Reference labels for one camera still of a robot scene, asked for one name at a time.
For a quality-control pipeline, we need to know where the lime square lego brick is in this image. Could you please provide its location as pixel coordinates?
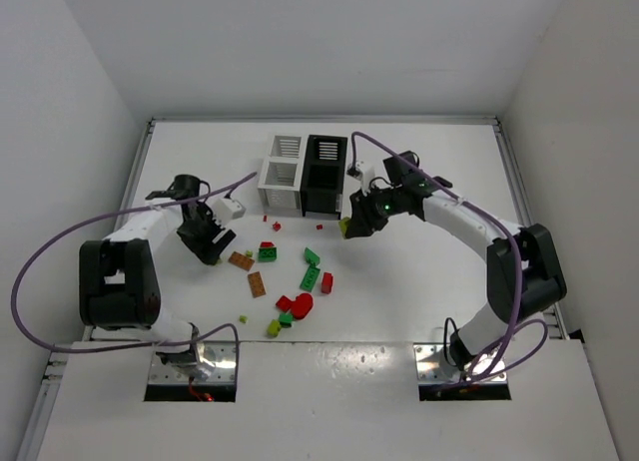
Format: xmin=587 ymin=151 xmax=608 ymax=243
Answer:
xmin=338 ymin=217 xmax=350 ymax=238

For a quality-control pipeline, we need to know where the brown lego plate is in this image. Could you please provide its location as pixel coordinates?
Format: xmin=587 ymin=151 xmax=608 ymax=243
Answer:
xmin=248 ymin=271 xmax=267 ymax=298
xmin=229 ymin=251 xmax=255 ymax=271

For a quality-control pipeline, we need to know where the green square lego brick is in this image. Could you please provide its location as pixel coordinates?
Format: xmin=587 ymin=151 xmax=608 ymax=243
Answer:
xmin=258 ymin=241 xmax=278 ymax=262

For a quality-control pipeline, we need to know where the green slope lego brick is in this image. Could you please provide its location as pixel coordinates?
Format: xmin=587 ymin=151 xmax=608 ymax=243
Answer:
xmin=304 ymin=247 xmax=320 ymax=266

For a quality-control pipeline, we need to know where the red rectangular lego brick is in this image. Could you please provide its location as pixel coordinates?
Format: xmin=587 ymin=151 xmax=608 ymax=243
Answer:
xmin=320 ymin=272 xmax=334 ymax=294

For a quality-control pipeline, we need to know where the green lego plate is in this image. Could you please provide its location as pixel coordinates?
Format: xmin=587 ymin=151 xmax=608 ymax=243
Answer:
xmin=300 ymin=265 xmax=320 ymax=292

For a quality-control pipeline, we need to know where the small red lego brick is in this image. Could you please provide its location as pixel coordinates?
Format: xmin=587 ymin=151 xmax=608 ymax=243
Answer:
xmin=276 ymin=295 xmax=294 ymax=312

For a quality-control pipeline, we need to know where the red rounded lego brick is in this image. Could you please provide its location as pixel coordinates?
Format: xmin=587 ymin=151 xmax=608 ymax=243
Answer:
xmin=291 ymin=292 xmax=314 ymax=320

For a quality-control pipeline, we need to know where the lime curved lego brick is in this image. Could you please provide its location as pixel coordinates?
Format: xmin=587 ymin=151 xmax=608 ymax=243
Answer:
xmin=267 ymin=319 xmax=282 ymax=338

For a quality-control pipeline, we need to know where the small green lego brick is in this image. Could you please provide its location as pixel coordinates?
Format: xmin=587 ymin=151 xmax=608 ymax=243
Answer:
xmin=279 ymin=313 xmax=294 ymax=327

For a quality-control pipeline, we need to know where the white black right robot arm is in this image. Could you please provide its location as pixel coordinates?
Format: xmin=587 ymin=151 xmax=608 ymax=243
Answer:
xmin=341 ymin=151 xmax=567 ymax=373

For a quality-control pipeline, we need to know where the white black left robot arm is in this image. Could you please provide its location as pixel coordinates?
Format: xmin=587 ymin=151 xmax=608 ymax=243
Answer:
xmin=79 ymin=175 xmax=246 ymax=367

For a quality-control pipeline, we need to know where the black slatted container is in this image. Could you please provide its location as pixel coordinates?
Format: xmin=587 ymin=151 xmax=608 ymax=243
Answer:
xmin=301 ymin=135 xmax=347 ymax=219

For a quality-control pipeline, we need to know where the white slatted container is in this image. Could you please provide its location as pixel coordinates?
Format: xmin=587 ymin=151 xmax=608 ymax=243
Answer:
xmin=258 ymin=135 xmax=307 ymax=217

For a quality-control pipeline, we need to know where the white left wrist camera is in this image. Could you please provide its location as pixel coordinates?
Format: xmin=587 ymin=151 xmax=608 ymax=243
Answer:
xmin=212 ymin=198 xmax=246 ymax=226

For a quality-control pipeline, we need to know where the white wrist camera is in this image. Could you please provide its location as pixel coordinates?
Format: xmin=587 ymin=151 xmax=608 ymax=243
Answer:
xmin=212 ymin=198 xmax=246 ymax=226
xmin=346 ymin=160 xmax=375 ymax=192

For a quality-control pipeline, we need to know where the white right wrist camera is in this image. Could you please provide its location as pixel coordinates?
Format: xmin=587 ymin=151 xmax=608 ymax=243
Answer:
xmin=346 ymin=160 xmax=375 ymax=192

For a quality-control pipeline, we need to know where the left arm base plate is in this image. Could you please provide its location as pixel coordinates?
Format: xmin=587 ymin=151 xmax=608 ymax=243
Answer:
xmin=148 ymin=341 xmax=238 ymax=386

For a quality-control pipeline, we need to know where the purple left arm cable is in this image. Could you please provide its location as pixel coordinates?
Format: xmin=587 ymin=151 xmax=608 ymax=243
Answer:
xmin=10 ymin=171 xmax=259 ymax=353

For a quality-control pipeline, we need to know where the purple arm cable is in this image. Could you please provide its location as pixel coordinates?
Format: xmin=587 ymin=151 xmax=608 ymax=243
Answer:
xmin=10 ymin=171 xmax=259 ymax=353
xmin=350 ymin=131 xmax=549 ymax=387

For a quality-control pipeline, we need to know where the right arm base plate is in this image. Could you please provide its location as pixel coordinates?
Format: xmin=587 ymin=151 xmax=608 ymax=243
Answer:
xmin=412 ymin=342 xmax=507 ymax=389

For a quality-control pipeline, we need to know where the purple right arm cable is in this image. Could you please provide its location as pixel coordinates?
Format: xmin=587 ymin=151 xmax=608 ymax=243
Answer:
xmin=350 ymin=131 xmax=549 ymax=387

